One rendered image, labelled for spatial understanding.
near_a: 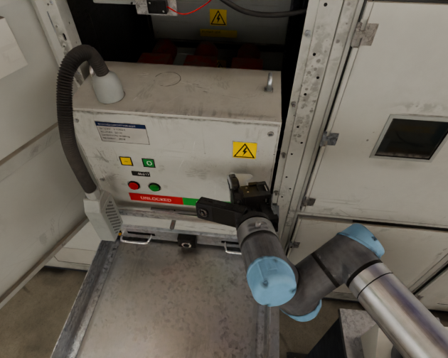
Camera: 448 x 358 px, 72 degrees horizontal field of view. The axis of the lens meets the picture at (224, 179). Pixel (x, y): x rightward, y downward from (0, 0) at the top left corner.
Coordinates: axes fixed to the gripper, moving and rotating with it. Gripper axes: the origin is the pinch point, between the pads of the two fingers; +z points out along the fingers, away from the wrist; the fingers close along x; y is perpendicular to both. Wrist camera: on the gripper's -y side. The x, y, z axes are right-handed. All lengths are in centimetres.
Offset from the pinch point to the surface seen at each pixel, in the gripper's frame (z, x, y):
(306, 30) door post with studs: 8.6, 31.5, 20.3
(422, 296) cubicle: 19, -99, 100
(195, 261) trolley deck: 7.1, -37.0, -11.5
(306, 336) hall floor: 20, -121, 42
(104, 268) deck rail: 9, -36, -41
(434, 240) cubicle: 11, -47, 82
